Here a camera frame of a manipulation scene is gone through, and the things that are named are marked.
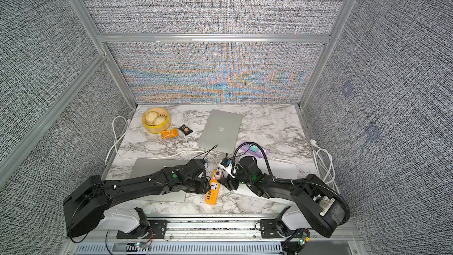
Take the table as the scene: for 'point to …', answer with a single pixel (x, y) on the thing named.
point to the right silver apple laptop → (281, 168)
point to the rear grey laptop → (220, 128)
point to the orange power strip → (212, 196)
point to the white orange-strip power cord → (115, 141)
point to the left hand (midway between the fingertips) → (212, 188)
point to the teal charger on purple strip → (253, 148)
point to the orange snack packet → (170, 133)
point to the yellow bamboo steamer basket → (151, 127)
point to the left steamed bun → (151, 115)
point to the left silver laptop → (147, 166)
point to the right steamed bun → (159, 120)
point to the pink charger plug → (219, 176)
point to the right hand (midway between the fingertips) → (221, 170)
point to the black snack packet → (185, 129)
